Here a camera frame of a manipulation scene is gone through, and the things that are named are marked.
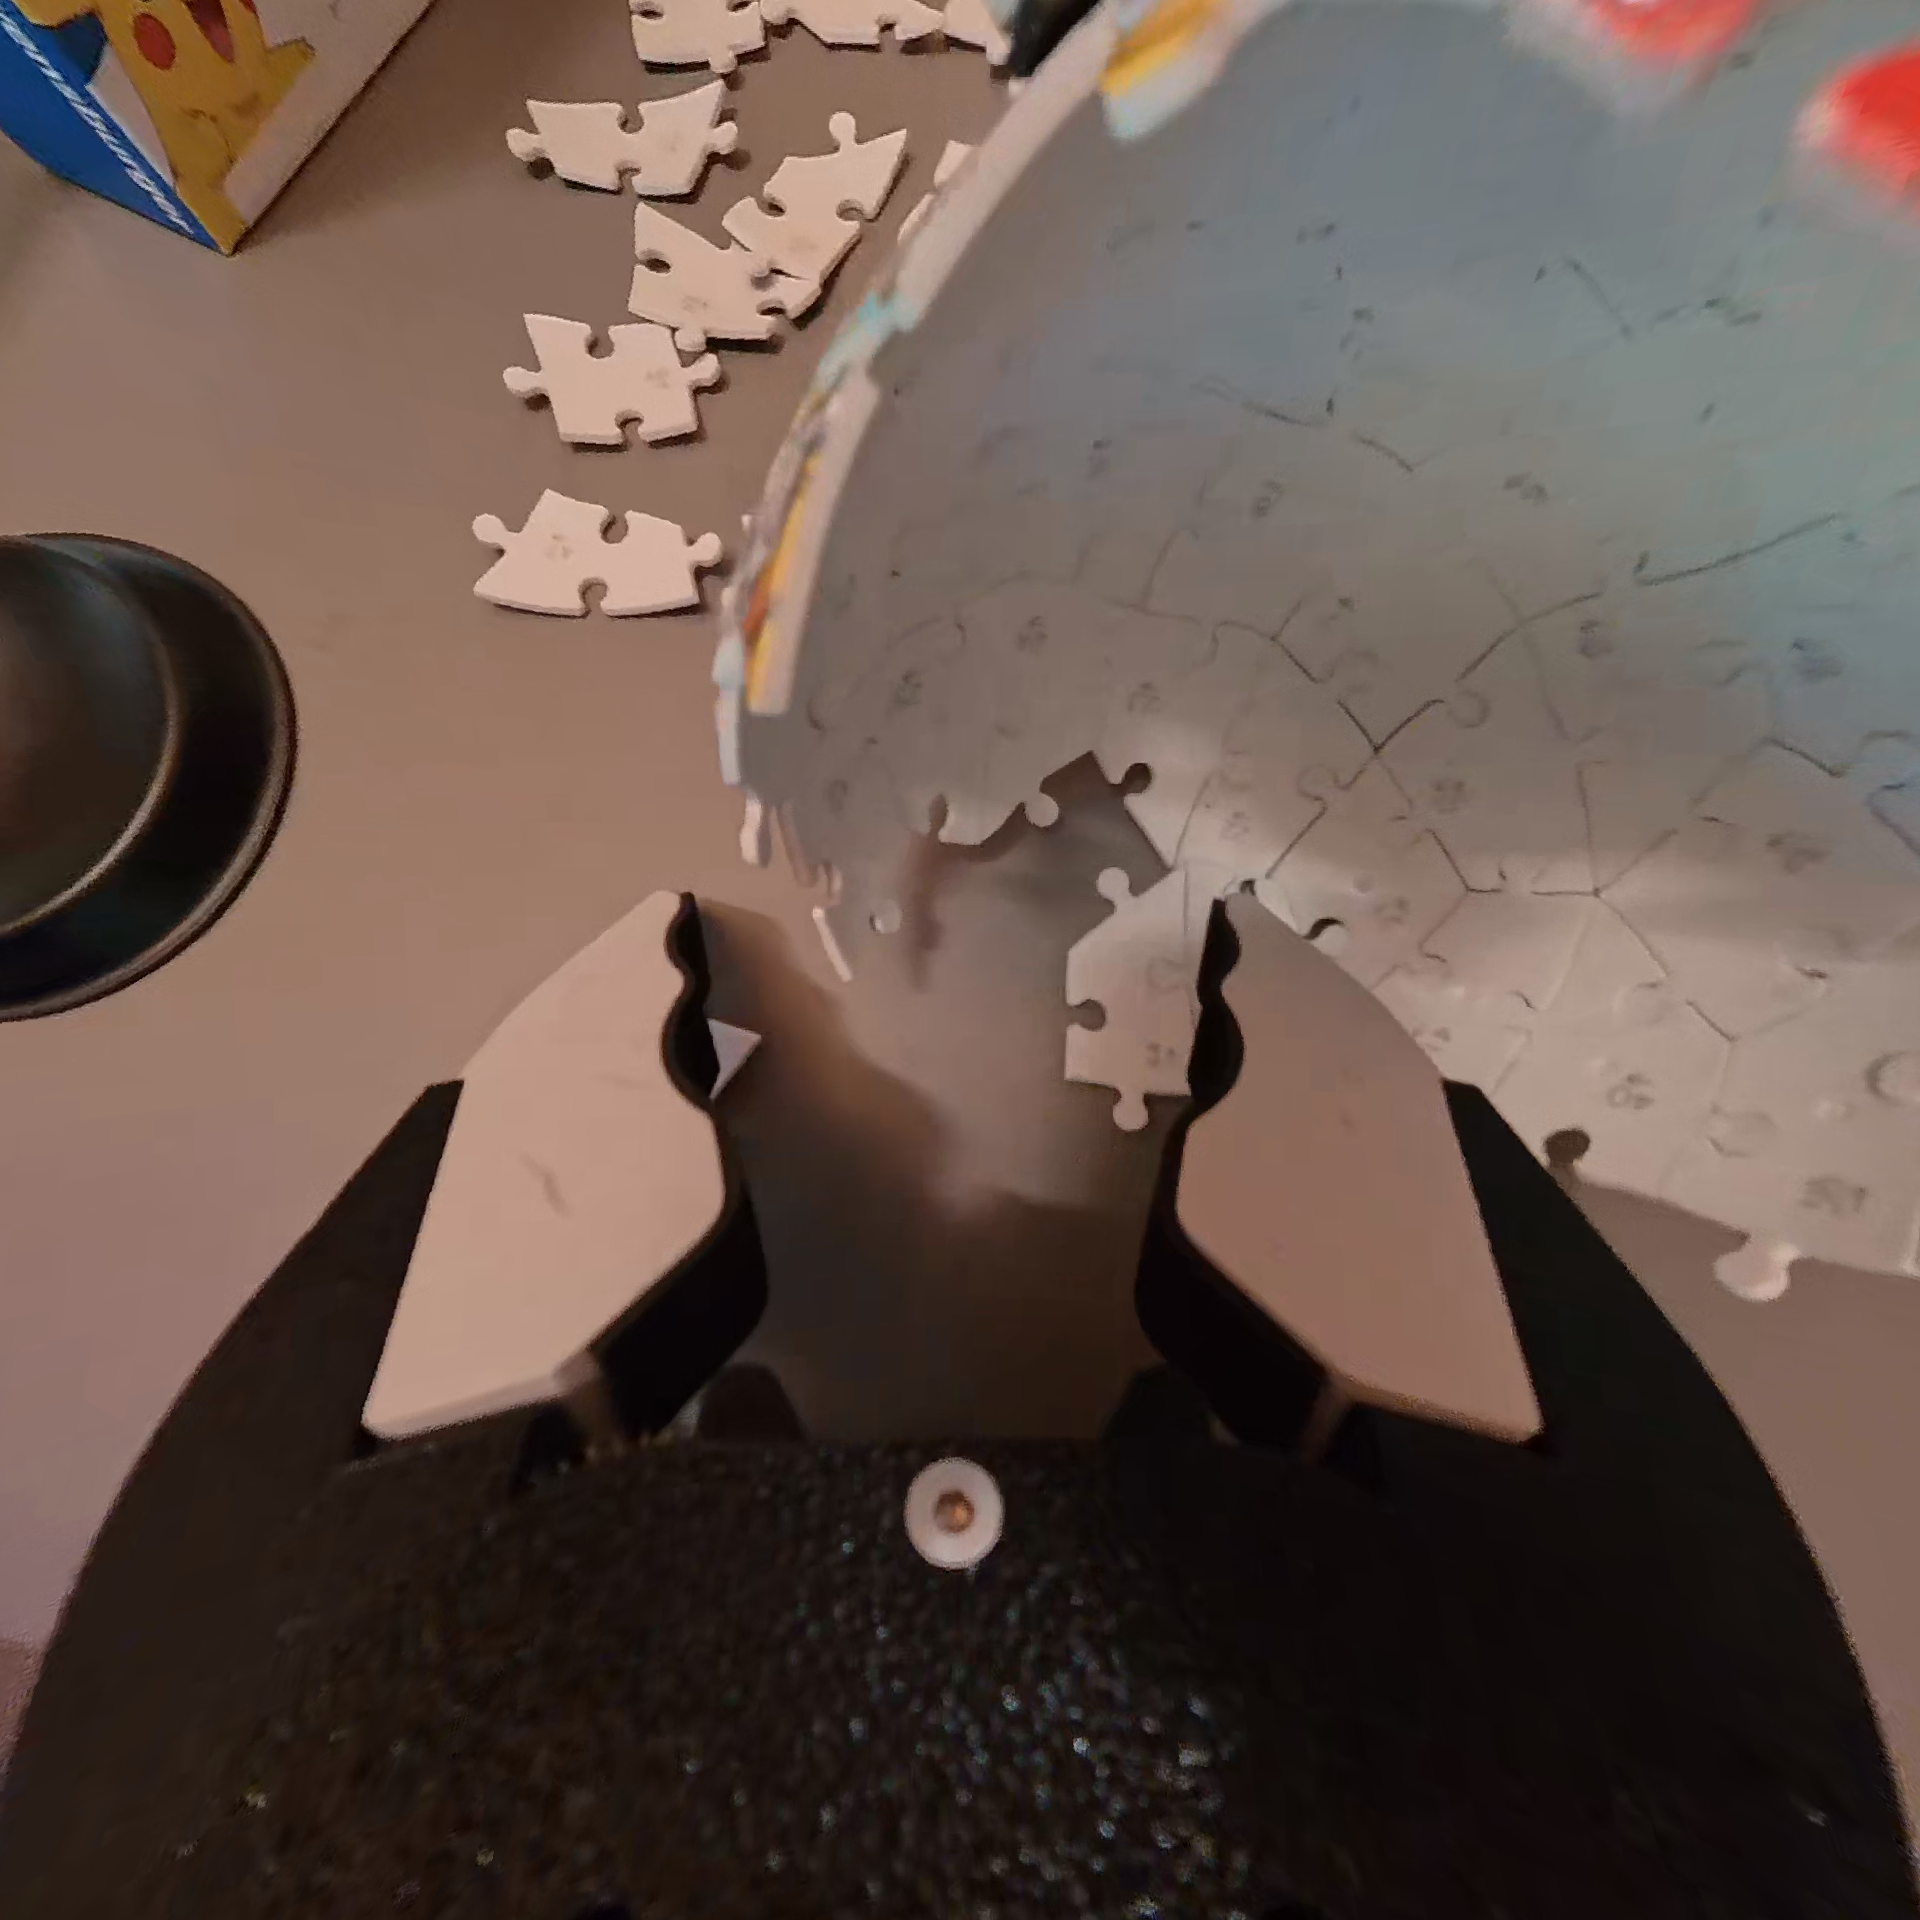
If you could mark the colourful cartoon puzzle ball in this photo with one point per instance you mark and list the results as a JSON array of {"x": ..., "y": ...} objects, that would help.
[{"x": 1426, "y": 451}]

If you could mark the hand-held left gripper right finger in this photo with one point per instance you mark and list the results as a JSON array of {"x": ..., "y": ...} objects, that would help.
[{"x": 1335, "y": 1185}]

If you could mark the black round ball stand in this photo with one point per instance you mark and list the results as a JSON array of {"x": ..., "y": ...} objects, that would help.
[{"x": 226, "y": 721}]

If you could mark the white jigsaw piece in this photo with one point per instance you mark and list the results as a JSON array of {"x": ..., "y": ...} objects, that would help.
[{"x": 1132, "y": 1003}]

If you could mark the blue and yellow puzzle box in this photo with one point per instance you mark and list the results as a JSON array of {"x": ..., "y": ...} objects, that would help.
[{"x": 226, "y": 89}]

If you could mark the pile of white puzzle pieces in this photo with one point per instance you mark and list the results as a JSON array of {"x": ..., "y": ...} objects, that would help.
[{"x": 615, "y": 381}]

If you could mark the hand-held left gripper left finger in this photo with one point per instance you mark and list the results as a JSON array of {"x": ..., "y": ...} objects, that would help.
[{"x": 556, "y": 1185}]

